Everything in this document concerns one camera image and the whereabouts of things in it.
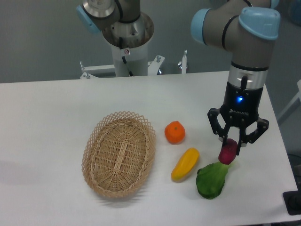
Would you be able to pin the woven wicker oval basket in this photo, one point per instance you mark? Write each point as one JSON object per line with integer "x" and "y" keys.
{"x": 119, "y": 154}

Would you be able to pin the white frame at right edge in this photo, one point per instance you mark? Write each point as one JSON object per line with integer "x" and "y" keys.
{"x": 292, "y": 105}

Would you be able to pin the white metal base frame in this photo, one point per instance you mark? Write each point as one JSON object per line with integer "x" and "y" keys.
{"x": 124, "y": 68}

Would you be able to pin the black table edge control box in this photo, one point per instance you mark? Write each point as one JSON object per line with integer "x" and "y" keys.
{"x": 293, "y": 202}

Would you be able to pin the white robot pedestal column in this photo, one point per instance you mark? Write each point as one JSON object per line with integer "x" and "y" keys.
{"x": 130, "y": 39}

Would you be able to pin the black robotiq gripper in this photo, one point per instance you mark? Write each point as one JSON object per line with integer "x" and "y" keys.
{"x": 239, "y": 109}

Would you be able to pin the purple red sweet potato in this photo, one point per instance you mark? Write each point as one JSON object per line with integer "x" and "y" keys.
{"x": 228, "y": 152}

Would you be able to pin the orange tangerine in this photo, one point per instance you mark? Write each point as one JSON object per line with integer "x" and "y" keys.
{"x": 175, "y": 132}

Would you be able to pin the yellow orange mango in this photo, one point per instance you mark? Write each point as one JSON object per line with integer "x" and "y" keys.
{"x": 185, "y": 164}

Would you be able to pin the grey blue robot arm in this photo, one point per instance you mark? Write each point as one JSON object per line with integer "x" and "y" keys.
{"x": 246, "y": 28}

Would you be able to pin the green leafy lettuce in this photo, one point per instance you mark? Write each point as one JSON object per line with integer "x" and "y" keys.
{"x": 210, "y": 179}

